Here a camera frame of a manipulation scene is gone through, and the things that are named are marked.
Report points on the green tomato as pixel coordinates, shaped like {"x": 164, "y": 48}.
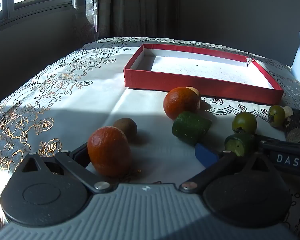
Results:
{"x": 276, "y": 115}
{"x": 245, "y": 121}

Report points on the sheer patterned curtain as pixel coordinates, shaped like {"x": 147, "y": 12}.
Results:
{"x": 87, "y": 5}

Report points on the brown longan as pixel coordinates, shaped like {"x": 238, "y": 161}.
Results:
{"x": 126, "y": 128}
{"x": 195, "y": 91}

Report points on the red cardboard box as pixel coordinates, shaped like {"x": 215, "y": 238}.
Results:
{"x": 190, "y": 80}

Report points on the green cucumber piece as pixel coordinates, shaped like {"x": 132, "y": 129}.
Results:
{"x": 240, "y": 142}
{"x": 190, "y": 127}

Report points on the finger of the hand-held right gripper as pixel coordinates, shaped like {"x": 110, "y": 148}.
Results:
{"x": 282, "y": 140}

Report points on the orange mandarin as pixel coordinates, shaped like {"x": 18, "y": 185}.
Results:
{"x": 107, "y": 150}
{"x": 180, "y": 102}

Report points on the dark eggplant piece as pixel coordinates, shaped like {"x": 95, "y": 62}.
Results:
{"x": 292, "y": 127}
{"x": 296, "y": 113}

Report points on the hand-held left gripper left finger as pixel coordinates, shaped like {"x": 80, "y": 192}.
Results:
{"x": 78, "y": 155}

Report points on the dark brown curtain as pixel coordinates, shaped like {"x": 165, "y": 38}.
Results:
{"x": 140, "y": 5}

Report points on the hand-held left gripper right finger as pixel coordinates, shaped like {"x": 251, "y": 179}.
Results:
{"x": 205, "y": 155}

